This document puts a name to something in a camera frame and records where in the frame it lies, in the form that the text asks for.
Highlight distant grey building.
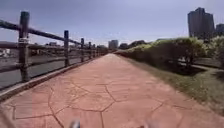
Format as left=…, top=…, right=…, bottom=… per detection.
left=107, top=39, right=120, bottom=50

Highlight distant trees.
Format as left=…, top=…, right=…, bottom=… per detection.
left=119, top=39, right=148, bottom=50

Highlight row of green bushes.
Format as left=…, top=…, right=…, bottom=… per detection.
left=114, top=35, right=224, bottom=69

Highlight river water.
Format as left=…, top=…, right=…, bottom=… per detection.
left=0, top=56, right=84, bottom=90

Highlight grey stone kerb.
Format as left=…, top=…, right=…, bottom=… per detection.
left=0, top=54, right=108, bottom=103

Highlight grass strip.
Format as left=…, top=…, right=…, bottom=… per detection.
left=116, top=54, right=224, bottom=116

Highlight tall dark building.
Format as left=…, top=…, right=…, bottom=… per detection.
left=187, top=7, right=216, bottom=41

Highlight dark wooden rail fence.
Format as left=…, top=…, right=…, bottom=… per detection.
left=0, top=10, right=111, bottom=83

